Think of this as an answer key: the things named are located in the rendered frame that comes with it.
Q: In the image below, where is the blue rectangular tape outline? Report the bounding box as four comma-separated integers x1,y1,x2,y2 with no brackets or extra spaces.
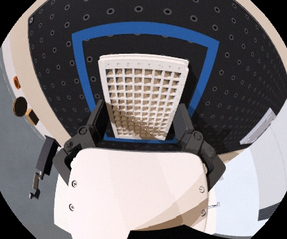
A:
72,22,219,143

